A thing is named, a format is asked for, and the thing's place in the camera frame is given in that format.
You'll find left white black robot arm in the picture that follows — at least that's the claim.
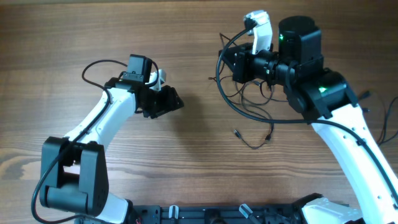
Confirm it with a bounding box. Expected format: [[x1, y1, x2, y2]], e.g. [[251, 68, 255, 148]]
[[30, 54, 184, 223]]

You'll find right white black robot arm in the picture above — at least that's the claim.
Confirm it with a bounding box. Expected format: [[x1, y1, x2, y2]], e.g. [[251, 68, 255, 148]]
[[218, 11, 397, 223]]

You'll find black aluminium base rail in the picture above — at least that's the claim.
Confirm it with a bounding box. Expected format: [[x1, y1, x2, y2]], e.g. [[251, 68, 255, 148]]
[[125, 203, 308, 224]]

